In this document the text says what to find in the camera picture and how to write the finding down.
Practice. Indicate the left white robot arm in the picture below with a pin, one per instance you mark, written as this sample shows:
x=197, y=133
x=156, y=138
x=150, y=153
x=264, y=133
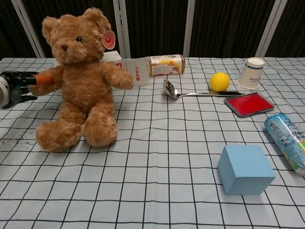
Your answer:
x=3, y=91

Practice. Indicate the checked light blue tablecloth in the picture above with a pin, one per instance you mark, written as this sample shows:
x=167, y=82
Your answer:
x=152, y=167

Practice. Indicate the blue snack can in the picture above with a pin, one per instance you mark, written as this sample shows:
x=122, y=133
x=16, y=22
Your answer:
x=287, y=140

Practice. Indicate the white carton with red logo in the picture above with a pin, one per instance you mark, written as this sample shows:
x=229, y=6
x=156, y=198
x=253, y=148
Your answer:
x=137, y=72

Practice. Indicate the tea drink bottle yellow label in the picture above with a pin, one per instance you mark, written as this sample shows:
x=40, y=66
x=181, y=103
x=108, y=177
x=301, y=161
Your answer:
x=166, y=65

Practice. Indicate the white paper cup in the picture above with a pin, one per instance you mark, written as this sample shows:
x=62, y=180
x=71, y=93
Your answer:
x=251, y=74

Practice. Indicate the yellow ball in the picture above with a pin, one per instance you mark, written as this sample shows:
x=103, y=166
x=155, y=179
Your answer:
x=219, y=81

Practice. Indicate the round orange hang tag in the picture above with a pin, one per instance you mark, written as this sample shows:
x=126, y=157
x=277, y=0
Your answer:
x=109, y=40

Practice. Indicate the brown plush teddy bear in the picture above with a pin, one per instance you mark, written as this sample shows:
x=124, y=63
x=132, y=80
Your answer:
x=78, y=95

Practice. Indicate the white metal frame post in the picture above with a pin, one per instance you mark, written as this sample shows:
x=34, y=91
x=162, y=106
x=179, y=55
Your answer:
x=122, y=26
x=268, y=27
x=28, y=26
x=189, y=27

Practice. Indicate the blue foam block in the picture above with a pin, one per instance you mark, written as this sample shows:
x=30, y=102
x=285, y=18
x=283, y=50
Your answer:
x=243, y=170

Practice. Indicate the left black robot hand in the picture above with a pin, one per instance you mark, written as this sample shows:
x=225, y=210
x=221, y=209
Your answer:
x=17, y=83

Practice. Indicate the red ink stamp pad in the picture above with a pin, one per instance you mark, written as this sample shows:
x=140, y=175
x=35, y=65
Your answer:
x=249, y=104

